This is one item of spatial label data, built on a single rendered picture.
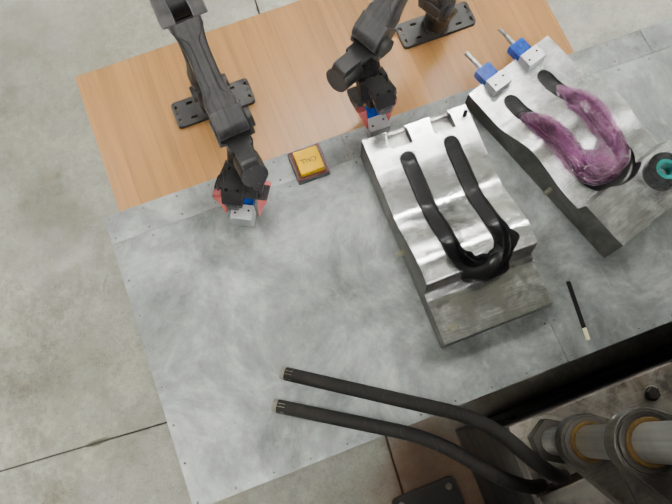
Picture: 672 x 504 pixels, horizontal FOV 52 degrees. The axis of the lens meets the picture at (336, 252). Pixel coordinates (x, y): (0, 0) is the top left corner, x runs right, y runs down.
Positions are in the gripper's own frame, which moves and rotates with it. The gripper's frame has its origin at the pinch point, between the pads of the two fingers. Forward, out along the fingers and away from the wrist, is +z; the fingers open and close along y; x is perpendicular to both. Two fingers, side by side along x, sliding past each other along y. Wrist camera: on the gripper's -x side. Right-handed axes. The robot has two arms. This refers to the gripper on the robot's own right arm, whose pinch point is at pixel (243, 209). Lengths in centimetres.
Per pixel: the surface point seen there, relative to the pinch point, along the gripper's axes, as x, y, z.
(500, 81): 31, 57, -21
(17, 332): 20, -86, 86
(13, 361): 12, -85, 91
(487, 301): -14, 57, 7
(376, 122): 21.2, 28.4, -12.9
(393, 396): -35, 38, 16
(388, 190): 4.1, 32.7, -6.7
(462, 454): -45, 53, 20
